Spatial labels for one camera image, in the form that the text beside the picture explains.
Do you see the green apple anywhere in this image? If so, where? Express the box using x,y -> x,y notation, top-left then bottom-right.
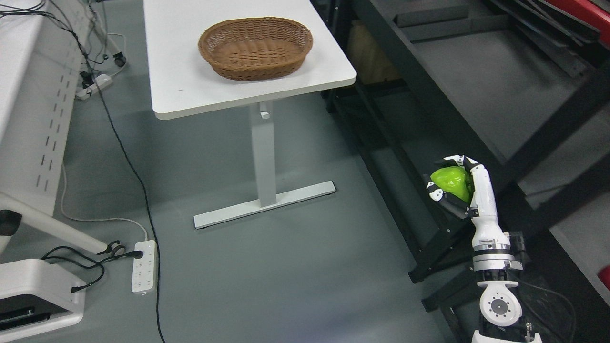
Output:
430,166 -> 474,204

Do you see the brown wicker basket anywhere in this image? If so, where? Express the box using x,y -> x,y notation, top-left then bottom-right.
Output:
198,17 -> 314,81

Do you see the white floor power strip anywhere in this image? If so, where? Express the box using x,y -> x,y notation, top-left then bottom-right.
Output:
131,240 -> 157,295

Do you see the black metal shelf rack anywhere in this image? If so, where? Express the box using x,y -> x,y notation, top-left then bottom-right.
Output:
312,0 -> 609,343

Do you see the white perforated desk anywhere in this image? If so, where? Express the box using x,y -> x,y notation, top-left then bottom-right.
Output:
0,0 -> 120,255

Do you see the white box appliance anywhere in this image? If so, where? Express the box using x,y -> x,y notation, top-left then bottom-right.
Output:
0,259 -> 85,343

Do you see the long black cable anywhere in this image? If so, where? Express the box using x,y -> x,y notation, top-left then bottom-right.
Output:
29,0 -> 166,343

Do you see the white standing desk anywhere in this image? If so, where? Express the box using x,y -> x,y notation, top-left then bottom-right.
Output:
143,0 -> 357,229

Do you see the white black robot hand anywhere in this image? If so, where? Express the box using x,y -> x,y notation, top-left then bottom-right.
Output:
423,155 -> 510,251

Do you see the red metal beam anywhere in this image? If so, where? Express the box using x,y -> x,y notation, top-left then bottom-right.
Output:
547,0 -> 610,42

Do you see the far white power strip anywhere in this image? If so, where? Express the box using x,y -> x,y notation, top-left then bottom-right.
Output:
75,74 -> 113,101

